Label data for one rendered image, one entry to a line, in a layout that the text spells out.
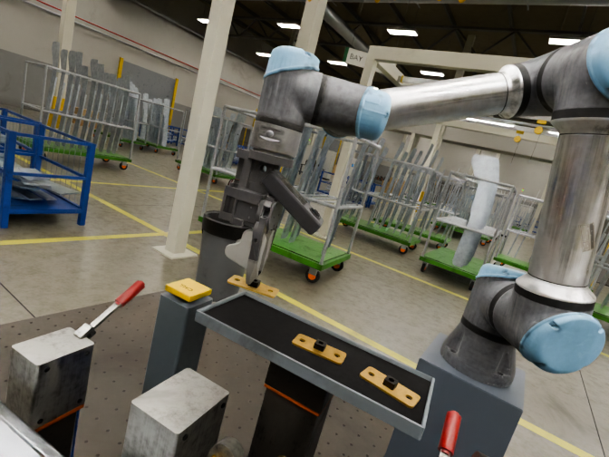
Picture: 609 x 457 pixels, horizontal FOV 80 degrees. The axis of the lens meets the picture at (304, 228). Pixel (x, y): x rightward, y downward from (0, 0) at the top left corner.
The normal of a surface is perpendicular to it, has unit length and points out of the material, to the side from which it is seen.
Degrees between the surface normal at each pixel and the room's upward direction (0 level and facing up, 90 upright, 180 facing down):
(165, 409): 0
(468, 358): 72
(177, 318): 90
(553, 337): 97
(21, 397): 90
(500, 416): 90
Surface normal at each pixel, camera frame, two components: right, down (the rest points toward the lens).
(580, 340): 0.01, 0.33
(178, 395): 0.26, -0.95
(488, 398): -0.53, 0.04
